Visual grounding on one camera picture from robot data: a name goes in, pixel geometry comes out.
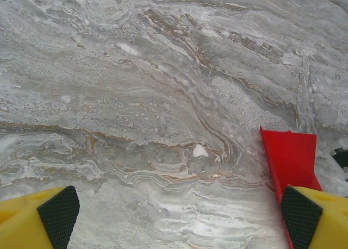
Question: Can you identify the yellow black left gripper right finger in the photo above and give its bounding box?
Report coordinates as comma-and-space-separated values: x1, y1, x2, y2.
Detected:
280, 185, 348, 249

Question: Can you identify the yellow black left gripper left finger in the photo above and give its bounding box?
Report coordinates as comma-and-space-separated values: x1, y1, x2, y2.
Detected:
0, 185, 80, 249

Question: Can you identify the red cloth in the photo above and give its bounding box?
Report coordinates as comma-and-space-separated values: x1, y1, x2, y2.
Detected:
259, 125, 323, 249

